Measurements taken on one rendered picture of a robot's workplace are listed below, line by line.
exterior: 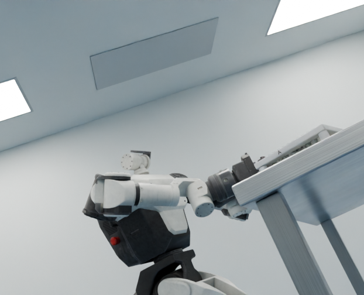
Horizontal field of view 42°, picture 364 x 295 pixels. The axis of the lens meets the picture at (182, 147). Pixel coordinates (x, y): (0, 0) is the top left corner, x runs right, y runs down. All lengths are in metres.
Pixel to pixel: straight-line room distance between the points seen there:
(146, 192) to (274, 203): 0.73
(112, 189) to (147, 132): 3.62
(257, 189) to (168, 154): 4.22
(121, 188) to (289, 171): 0.77
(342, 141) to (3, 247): 4.35
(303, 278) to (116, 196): 0.79
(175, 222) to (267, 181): 1.08
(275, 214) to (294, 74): 4.89
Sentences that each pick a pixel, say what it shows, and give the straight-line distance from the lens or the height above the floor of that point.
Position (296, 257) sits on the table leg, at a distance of 0.73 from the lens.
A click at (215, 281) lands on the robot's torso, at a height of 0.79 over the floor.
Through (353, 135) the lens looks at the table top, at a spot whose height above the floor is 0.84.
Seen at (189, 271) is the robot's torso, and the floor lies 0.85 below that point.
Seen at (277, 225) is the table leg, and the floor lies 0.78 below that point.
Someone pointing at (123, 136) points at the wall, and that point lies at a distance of 5.00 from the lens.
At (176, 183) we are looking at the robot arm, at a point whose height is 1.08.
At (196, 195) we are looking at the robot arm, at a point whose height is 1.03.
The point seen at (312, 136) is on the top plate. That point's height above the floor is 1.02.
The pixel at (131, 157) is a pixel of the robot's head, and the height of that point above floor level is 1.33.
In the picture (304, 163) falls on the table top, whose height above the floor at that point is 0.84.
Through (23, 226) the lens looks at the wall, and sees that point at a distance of 4.85.
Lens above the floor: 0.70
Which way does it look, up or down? 19 degrees up
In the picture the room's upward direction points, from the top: 24 degrees counter-clockwise
